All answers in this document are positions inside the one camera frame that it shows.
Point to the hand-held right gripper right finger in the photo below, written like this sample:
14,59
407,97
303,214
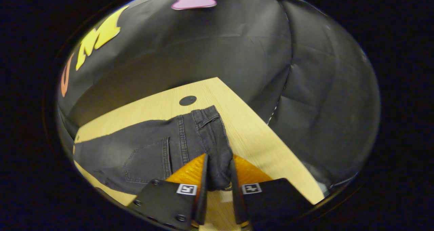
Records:
238,204

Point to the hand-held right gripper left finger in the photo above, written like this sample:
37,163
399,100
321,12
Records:
202,197

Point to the black backdrop cloth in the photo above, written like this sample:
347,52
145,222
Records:
220,48

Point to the dark grey jeans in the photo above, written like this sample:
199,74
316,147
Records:
145,146

